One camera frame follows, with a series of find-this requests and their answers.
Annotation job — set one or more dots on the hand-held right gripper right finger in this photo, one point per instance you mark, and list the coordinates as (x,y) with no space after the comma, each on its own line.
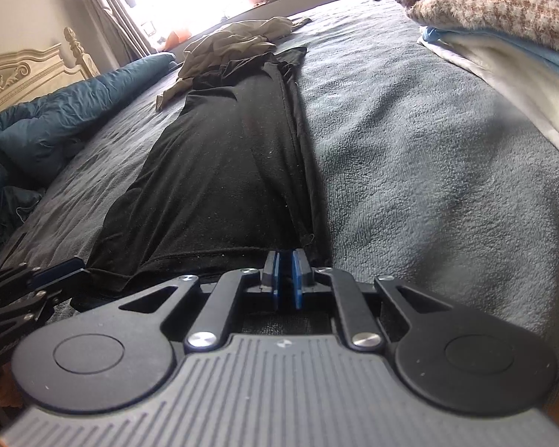
(300,284)

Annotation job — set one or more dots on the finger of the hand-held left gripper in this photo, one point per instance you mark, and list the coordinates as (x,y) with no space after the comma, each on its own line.
(28,309)
(58,274)

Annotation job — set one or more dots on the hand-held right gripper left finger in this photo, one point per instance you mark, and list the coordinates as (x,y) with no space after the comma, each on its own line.
(275,284)

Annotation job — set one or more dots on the black printed t-shirt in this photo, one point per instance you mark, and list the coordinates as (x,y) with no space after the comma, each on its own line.
(214,172)

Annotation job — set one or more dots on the blue duvet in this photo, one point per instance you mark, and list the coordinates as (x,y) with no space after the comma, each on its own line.
(51,116)

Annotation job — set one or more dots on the cream carved headboard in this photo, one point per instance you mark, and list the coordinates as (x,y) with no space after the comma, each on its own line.
(23,74)

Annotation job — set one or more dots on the beige crumpled garment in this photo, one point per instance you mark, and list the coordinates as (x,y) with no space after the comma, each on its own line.
(214,51)

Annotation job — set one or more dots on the white crumpled garment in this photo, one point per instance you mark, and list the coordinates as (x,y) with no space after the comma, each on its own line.
(279,27)

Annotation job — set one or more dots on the grey curtain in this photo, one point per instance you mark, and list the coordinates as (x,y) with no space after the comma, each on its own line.
(116,9)

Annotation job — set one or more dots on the folded blue garment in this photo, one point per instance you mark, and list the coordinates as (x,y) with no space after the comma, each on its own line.
(531,56)

